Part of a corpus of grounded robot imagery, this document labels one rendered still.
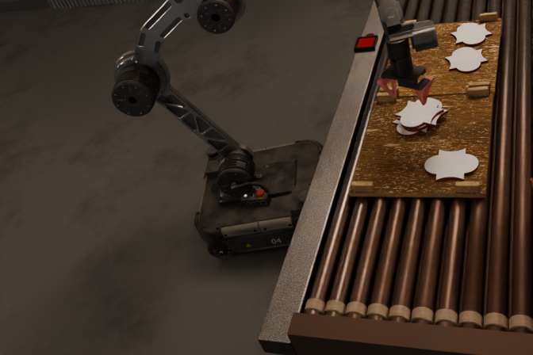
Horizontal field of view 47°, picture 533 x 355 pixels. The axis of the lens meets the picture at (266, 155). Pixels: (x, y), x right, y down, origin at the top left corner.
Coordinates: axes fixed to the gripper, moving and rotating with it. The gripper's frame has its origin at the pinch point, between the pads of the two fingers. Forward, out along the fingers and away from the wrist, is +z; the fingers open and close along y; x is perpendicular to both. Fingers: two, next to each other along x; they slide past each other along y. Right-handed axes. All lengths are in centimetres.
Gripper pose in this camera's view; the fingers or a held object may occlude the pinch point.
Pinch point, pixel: (408, 98)
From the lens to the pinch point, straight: 172.9
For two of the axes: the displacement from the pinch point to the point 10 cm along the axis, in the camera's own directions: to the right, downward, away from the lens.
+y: -7.0, -2.5, 6.7
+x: -6.5, 6.2, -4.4
